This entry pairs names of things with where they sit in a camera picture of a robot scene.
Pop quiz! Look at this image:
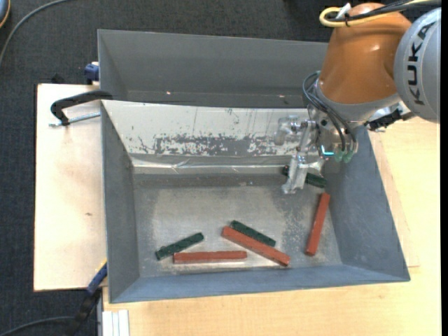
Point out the grey metal bin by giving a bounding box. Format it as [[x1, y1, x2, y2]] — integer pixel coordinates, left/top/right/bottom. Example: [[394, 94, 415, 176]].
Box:
[[97, 29, 411, 305]]

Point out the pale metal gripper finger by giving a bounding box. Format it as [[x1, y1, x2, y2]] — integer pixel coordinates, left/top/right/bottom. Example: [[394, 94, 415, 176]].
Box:
[[293, 155, 311, 190], [281, 159, 298, 196]]

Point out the red-brown flat block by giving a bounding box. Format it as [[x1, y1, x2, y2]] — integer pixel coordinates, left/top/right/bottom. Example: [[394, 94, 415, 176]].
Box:
[[304, 192, 332, 258], [172, 250, 249, 265], [220, 225, 292, 268]]

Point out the dark green flat block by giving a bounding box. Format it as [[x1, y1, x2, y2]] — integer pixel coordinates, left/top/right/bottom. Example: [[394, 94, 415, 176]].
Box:
[[154, 232, 205, 261], [229, 219, 277, 248], [281, 165, 328, 189]]

